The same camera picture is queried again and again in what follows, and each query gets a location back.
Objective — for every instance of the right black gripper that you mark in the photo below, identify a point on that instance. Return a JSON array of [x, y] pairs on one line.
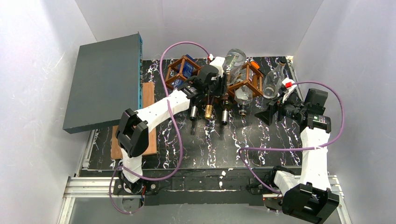
[[276, 108]]

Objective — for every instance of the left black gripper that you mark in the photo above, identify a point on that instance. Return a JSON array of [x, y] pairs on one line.
[[221, 85]]

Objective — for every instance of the clear bottle white neck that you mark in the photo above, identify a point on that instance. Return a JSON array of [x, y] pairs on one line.
[[234, 60]]

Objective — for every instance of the clear bottle black cap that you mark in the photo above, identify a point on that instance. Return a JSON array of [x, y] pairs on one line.
[[273, 80]]

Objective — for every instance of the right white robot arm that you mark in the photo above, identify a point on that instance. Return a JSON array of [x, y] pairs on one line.
[[309, 198]]

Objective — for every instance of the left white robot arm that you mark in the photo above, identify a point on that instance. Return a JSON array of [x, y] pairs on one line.
[[134, 128]]

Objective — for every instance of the brown wooden wine rack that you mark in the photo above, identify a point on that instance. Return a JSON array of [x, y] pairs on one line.
[[252, 78]]

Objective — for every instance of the dark bottle grey cap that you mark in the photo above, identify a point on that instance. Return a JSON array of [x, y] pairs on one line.
[[226, 106]]

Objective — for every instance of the clear square bottle dark cap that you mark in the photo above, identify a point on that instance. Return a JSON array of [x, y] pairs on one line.
[[243, 94]]

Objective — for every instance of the dark bottle gold cap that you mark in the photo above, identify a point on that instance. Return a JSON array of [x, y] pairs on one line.
[[209, 106]]

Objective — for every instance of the blue square glass bottle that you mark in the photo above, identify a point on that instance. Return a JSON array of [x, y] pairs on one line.
[[180, 70]]

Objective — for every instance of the dark bottle silver cap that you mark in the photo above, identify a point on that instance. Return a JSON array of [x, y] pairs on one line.
[[194, 113]]

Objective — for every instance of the brown wooden board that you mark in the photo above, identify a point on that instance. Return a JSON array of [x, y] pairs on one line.
[[148, 96]]

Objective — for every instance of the dark grey box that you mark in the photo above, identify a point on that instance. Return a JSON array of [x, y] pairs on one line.
[[106, 82]]

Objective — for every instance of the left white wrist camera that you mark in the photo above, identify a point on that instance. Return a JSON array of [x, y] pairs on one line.
[[218, 63]]

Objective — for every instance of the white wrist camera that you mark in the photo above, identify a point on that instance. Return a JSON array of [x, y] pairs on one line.
[[288, 86], [218, 63]]

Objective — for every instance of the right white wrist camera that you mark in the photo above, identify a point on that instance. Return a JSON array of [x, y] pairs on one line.
[[288, 86]]

